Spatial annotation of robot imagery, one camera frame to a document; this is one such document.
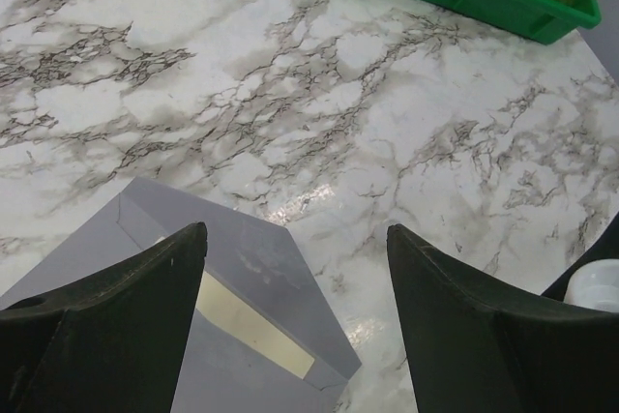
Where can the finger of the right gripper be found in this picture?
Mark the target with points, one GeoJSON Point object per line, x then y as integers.
{"type": "Point", "coordinates": [606, 247]}

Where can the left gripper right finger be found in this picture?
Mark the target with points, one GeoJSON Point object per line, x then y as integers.
{"type": "Point", "coordinates": [477, 344]}

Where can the beige letter paper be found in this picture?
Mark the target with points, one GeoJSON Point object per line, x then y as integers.
{"type": "Point", "coordinates": [224, 309]}

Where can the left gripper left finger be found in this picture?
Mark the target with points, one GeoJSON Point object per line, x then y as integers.
{"type": "Point", "coordinates": [111, 342]}

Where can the grey envelope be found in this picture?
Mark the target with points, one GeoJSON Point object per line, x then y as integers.
{"type": "Point", "coordinates": [257, 260]}

